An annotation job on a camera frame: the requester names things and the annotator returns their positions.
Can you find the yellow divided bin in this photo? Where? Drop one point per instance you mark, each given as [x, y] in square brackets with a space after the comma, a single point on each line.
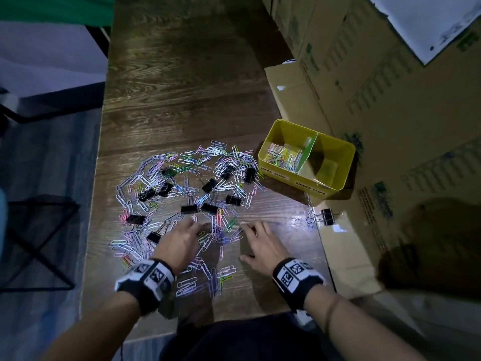
[293, 131]

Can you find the light blue object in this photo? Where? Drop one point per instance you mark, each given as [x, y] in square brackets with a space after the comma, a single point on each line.
[3, 221]

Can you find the small white round object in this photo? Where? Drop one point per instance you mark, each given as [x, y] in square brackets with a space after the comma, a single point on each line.
[289, 61]

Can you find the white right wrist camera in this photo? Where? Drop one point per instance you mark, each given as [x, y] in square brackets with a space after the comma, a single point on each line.
[303, 317]

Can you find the black right wristband with markers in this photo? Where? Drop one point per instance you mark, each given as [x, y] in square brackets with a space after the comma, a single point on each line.
[297, 281]

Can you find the group of black binder clips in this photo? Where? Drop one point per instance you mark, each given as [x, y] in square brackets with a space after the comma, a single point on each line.
[189, 209]

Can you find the person's black clothing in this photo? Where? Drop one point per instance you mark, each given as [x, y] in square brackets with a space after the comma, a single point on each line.
[244, 342]

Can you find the white paper sheet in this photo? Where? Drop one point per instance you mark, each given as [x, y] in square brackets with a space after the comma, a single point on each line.
[421, 22]

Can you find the person's left forearm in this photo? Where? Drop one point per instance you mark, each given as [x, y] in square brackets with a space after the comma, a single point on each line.
[97, 330]

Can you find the large printed cardboard box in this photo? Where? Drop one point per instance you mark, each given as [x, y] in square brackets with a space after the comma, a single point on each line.
[394, 109]

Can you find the green divider card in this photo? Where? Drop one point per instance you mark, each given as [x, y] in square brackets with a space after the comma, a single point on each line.
[306, 155]

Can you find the person's right forearm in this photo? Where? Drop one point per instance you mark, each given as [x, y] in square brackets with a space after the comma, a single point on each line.
[349, 330]

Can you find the green cloth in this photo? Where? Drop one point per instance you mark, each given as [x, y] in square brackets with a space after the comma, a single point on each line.
[56, 11]

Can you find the black wristband with markers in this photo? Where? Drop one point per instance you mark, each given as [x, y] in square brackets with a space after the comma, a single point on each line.
[297, 281]
[150, 285]

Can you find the person's left hand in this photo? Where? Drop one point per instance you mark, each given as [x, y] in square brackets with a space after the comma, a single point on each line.
[180, 248]

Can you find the black left wristband with markers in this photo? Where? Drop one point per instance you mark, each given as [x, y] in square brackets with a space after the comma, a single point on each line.
[150, 285]

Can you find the person's right hand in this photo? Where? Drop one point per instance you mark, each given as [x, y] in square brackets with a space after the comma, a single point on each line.
[267, 251]

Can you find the black metal stool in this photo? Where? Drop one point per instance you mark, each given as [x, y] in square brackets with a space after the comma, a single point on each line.
[37, 206]

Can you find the white furniture with black base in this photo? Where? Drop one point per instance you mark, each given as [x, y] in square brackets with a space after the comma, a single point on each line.
[49, 60]

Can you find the single black binder clip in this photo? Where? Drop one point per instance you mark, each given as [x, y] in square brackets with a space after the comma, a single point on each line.
[327, 217]

